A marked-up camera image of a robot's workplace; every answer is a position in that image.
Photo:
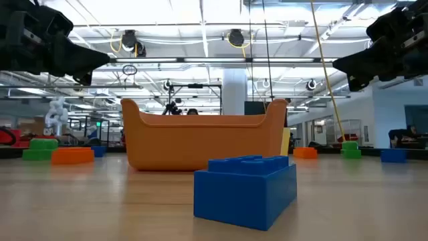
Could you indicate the orange toy building block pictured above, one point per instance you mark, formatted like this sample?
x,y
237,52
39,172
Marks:
x,y
72,156
305,153

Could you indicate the white pillar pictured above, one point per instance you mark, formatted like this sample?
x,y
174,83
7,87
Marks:
x,y
234,92

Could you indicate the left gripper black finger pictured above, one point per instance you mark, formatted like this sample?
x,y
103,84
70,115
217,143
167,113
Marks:
x,y
86,78
73,58

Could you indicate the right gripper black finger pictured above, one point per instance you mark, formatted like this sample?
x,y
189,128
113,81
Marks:
x,y
368,63
357,83

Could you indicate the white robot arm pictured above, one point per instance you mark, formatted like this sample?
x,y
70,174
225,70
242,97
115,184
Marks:
x,y
56,115

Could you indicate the ceiling light strip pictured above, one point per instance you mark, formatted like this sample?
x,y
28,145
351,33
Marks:
x,y
214,60

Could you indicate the green toy building block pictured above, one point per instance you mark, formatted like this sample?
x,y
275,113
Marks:
x,y
351,152
40,154

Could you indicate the yellow plastic bin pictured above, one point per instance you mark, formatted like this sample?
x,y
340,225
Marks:
x,y
285,142

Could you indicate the red crate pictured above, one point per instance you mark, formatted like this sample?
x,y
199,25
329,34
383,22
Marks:
x,y
15,137

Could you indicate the black camera rig frame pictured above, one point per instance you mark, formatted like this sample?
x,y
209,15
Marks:
x,y
195,85

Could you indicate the blue toy building block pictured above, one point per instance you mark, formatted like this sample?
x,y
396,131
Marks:
x,y
393,156
99,151
244,197

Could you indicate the orange plastic bin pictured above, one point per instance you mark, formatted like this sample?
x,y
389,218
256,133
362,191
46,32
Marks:
x,y
200,144

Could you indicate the black monitor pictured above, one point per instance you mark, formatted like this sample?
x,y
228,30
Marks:
x,y
254,107

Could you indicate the person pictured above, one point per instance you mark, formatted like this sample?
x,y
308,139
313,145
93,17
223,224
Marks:
x,y
192,112
403,135

